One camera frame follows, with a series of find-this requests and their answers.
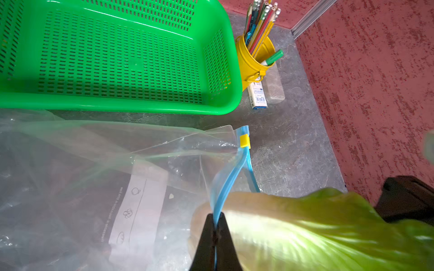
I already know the blue white small box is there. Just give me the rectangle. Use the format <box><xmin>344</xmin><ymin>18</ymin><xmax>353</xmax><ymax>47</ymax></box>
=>
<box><xmin>248</xmin><ymin>82</ymin><xmax>268</xmax><ymax>110</ymax></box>

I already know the chinese cabbage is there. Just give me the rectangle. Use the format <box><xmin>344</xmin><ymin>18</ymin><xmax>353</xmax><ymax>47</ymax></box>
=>
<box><xmin>188</xmin><ymin>187</ymin><xmax>434</xmax><ymax>271</ymax></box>

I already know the aluminium right corner post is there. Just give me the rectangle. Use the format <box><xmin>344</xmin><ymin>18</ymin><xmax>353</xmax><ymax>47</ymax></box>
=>
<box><xmin>291</xmin><ymin>0</ymin><xmax>337</xmax><ymax>40</ymax></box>

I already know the yellow pencil cup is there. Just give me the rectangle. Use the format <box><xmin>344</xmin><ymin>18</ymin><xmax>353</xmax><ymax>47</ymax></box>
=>
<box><xmin>236</xmin><ymin>35</ymin><xmax>275</xmax><ymax>91</ymax></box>

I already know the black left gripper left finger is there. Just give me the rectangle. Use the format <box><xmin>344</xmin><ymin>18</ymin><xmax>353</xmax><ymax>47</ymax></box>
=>
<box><xmin>189</xmin><ymin>213</ymin><xmax>216</xmax><ymax>271</ymax></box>

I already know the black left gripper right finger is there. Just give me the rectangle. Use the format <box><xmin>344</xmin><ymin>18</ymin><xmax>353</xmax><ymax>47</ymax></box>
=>
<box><xmin>215</xmin><ymin>213</ymin><xmax>243</xmax><ymax>271</ymax></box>

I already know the green plastic perforated basket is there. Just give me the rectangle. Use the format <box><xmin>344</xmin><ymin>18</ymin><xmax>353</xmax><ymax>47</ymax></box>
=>
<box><xmin>1</xmin><ymin>0</ymin><xmax>242</xmax><ymax>115</ymax></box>

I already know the spare clear zipper bag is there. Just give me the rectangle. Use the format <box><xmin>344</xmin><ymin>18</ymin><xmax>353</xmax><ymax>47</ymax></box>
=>
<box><xmin>1</xmin><ymin>109</ymin><xmax>259</xmax><ymax>271</ymax></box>

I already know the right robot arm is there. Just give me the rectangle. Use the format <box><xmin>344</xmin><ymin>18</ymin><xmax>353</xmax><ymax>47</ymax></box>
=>
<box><xmin>374</xmin><ymin>176</ymin><xmax>434</xmax><ymax>226</ymax></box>

